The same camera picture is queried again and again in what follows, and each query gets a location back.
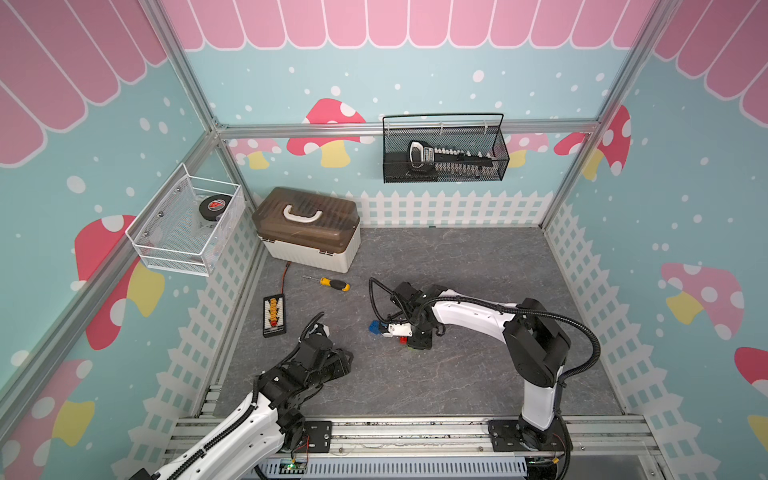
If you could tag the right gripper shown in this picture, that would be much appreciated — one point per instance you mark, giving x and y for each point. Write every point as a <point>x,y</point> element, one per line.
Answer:
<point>418,344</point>

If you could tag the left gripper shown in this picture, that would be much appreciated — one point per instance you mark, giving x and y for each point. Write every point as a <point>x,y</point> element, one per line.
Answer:
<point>341,366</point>

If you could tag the blue lego brick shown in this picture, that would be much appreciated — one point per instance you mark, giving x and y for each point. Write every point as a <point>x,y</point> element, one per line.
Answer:
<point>378,329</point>

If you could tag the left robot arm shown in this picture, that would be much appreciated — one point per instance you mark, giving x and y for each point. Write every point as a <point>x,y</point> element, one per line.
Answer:
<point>269,419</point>

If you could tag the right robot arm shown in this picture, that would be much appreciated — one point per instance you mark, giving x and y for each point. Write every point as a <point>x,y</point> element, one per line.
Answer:
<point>546,350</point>

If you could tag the black tray yellow connectors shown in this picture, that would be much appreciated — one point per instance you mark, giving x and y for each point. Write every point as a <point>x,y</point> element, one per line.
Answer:
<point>273,316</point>

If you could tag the brown lid storage box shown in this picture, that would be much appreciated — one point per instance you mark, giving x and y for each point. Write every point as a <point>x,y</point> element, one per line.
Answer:
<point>309,229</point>

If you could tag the screwdriver bit set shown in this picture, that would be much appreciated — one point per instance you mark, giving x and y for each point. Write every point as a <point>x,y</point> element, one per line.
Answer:
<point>436,161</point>

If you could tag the black tape roll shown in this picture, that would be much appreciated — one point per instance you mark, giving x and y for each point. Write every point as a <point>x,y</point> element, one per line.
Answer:
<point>212,208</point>

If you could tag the yellow handle screwdriver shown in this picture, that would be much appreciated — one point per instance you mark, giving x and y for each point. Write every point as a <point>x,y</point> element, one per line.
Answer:
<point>335,284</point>

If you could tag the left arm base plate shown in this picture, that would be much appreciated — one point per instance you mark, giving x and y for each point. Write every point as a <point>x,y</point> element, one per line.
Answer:
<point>309,437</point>

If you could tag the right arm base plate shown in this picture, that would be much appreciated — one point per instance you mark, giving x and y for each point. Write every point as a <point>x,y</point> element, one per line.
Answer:
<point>513,435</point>

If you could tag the black wire wall basket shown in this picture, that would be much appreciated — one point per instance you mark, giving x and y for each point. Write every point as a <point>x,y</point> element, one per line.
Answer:
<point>479,133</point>

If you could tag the white wire wall basket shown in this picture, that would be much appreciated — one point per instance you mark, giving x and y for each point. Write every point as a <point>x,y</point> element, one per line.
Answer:
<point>169,234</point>

